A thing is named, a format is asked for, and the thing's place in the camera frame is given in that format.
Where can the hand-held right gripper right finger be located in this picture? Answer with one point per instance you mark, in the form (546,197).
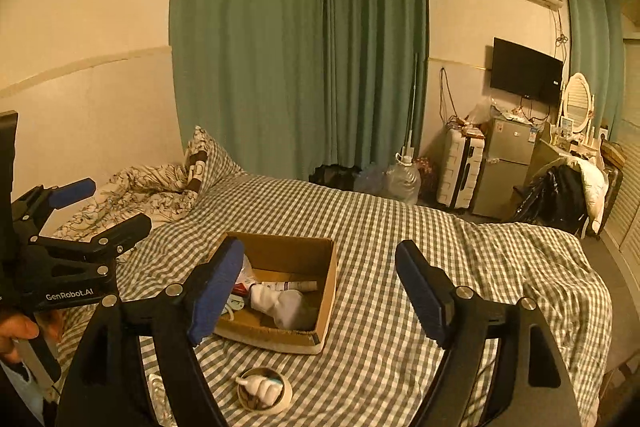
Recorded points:
(421,294)

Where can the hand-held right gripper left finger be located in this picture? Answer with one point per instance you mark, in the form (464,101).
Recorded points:
(216,294)

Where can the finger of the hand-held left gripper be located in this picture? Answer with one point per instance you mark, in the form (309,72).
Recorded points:
(120,232)
(75,191)

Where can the cardboard box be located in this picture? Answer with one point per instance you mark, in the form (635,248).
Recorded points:
(326,302)

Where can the person's left hand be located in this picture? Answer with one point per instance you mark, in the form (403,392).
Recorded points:
(15,329)

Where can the red packet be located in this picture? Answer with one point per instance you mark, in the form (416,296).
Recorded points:
(240,290)

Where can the white plastic bag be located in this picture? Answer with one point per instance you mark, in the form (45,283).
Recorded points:
(247,271)

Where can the floral blanket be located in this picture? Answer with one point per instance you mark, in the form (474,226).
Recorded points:
(140,187)

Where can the white sock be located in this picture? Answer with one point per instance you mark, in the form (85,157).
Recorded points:
(280,303)

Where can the white tube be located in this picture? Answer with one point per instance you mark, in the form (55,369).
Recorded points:
(290,285)

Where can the green checkered blanket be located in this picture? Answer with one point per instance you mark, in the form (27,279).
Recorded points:
(390,222)

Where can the large clear water jug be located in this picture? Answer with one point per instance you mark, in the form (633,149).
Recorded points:
(402,182)

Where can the red patterned bag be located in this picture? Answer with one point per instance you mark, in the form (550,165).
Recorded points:
(427,177)

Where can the checkered pillow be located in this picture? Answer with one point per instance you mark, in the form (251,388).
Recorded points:
(217,159)

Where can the tape roll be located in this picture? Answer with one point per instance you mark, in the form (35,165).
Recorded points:
(286,394)

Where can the clear plastic bag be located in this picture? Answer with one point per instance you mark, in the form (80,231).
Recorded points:
(371,179)

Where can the white suitcase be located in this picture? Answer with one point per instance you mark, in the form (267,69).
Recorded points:
(457,172)

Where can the black bag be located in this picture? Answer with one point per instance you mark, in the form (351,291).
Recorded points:
(332,177)

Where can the silver fridge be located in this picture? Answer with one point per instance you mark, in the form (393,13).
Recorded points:
(505,167)

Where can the black jacket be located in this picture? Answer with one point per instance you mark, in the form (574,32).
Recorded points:
(550,197)

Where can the wooden dressing table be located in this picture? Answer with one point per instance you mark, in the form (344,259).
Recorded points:
(545,157)

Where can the white pole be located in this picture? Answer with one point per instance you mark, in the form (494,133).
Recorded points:
(412,107)

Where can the plastic bag on fridge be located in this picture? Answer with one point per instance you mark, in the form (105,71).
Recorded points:
(482,113)

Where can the white jacket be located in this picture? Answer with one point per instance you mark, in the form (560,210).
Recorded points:
(595,192)

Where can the louvered wardrobe door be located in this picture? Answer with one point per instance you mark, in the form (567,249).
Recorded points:
(627,187)

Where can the white oval mirror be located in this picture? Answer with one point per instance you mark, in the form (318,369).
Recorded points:
(579,104)

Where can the narrow green window curtain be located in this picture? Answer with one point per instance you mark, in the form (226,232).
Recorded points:
(592,47)

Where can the black wall television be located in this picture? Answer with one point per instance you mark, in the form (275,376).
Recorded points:
(525,69)

